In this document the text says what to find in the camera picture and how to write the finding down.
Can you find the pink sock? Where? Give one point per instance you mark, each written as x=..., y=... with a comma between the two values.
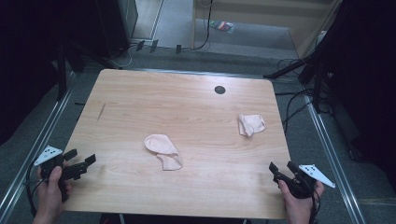
x=251, y=123
x=163, y=151

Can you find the black cabinet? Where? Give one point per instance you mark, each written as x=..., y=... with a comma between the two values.
x=116, y=25

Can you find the metal floor rail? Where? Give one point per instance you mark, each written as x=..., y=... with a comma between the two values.
x=37, y=149
x=334, y=161

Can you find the colourful packet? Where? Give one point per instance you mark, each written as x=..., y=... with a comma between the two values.
x=222, y=26

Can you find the black table grommet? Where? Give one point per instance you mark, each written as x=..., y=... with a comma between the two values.
x=219, y=90

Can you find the black power plug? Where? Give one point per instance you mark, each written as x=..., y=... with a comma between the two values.
x=178, y=49
x=154, y=45
x=140, y=45

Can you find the black metal stand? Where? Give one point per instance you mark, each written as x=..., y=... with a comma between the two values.
x=317, y=84

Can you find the person's left hand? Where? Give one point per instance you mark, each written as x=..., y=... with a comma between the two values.
x=49, y=196

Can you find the dark curtain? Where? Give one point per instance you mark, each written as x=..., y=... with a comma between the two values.
x=367, y=77
x=31, y=62

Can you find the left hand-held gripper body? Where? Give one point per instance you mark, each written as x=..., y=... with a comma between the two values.
x=49, y=154

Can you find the person's right hand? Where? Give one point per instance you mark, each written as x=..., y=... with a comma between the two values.
x=297, y=208

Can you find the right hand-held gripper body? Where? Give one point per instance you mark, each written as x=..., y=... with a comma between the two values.
x=300, y=186

